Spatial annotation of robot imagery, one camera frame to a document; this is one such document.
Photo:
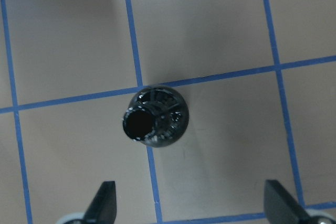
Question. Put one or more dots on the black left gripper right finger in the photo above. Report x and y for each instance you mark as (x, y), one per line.
(280, 207)

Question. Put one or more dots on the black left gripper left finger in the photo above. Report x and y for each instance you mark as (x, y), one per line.
(103, 206)

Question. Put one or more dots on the dark wine bottle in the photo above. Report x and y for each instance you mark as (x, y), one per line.
(157, 116)

